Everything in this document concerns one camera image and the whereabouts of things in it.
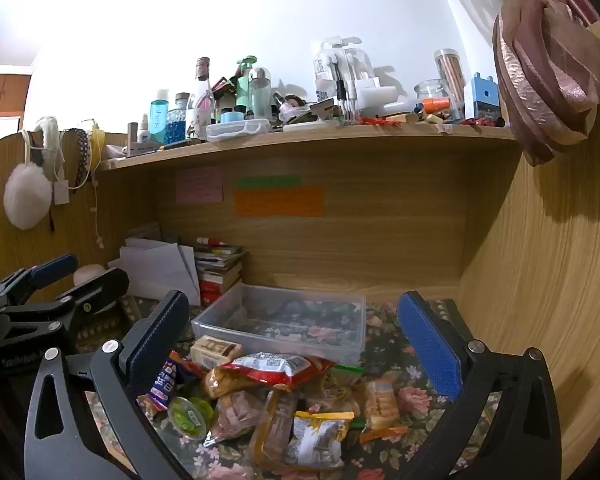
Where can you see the orange capped tube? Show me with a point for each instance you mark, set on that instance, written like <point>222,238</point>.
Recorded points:
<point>436,105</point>

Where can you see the yellow grey snack packet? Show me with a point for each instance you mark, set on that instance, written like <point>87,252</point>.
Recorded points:
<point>315,442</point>

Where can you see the red snack bag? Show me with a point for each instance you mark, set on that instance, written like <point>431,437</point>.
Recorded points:
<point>275,366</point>

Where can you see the blue textured glass bottle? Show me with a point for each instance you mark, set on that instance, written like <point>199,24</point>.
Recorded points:
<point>178,121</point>

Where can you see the green-edged snack packet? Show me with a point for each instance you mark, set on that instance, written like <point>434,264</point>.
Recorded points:
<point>337,392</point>

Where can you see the clear bottle with foil cap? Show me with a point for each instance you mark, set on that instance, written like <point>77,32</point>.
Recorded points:
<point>202,70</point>

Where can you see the small blue jar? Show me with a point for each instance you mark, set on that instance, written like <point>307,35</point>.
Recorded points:
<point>232,116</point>

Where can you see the white plastic object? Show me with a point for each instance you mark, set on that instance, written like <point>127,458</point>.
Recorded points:
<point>87,274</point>

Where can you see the black studded headband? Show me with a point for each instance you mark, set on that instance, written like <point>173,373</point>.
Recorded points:
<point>82,152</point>

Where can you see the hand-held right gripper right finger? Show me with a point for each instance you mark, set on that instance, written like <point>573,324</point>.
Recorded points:
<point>430,345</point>

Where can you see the green pump bottle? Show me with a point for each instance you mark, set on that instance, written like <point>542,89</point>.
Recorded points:
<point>245,82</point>

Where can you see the wooden shelf board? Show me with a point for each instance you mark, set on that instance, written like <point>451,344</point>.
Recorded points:
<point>330,136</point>

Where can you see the red white marker pen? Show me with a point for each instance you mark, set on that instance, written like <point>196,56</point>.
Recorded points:
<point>212,242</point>

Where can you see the white box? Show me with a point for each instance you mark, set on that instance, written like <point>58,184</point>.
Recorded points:
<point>377,95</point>

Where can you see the green sticky note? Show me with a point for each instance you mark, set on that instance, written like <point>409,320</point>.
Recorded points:
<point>269,182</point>

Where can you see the white paper tag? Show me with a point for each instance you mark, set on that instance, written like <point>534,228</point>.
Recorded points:
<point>61,193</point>

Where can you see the beige cracker packet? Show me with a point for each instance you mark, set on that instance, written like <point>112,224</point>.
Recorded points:
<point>215,352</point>

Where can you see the stack of white paper sheets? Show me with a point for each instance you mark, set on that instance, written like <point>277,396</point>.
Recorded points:
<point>155,267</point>

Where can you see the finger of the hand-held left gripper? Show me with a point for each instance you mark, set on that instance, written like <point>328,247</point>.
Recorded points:
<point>100,287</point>
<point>55,267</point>

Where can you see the pink sticky note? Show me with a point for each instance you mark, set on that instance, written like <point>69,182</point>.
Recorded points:
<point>199,185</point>

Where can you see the stack of books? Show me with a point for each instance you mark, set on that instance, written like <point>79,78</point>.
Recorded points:
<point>220,272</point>

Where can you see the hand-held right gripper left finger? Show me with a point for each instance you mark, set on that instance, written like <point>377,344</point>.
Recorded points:
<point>165,332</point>

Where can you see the glass jar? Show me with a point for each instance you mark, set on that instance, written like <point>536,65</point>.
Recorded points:
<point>430,89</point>

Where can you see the wooden cabinet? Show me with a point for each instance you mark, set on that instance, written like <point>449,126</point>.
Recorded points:
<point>2,92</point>

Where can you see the clear brush package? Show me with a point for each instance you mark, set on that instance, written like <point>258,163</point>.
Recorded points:
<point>337,75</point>

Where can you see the white spray bottle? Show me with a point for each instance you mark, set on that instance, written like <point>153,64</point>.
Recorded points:
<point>144,129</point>

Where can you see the dark floral tablecloth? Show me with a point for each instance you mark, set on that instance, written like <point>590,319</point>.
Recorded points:
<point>416,400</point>

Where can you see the white fluffy earmuffs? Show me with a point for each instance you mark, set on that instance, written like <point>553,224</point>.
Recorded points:
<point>25,195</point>

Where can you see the clear packet of brown snacks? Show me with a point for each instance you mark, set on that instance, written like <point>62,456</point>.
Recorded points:
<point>237,412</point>

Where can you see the blue liquid bottle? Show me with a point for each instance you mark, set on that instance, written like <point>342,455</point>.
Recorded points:
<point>159,116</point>

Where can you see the clear plastic container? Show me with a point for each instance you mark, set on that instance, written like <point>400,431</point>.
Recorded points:
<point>260,339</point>

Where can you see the clear bottle with silver cap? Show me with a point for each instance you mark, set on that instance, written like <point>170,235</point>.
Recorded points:
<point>260,92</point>

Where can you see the orange sticky note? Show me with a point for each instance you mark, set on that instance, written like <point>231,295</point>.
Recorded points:
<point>280,202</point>

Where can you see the tall clear pencil canister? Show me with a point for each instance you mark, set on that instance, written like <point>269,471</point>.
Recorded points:
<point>450,75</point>

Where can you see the pile of small cosmetics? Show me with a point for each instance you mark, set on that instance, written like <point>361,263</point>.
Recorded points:
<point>300,109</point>

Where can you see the orange-edged cake packet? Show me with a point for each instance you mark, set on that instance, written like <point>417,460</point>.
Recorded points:
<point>380,405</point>

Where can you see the blue box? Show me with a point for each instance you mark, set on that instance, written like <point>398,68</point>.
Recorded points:
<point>485,97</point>

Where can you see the orange bread packet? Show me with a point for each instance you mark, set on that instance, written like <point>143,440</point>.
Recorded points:
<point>275,427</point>

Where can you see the white plastic case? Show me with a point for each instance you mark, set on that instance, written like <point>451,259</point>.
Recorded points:
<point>237,129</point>

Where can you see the blue candy packet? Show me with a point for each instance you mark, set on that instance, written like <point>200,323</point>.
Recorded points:
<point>162,385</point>

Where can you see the green jelly cup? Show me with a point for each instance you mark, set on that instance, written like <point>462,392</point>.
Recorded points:
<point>190,416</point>

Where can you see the golden fried snack packet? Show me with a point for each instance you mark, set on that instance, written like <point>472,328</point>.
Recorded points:
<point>220,382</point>

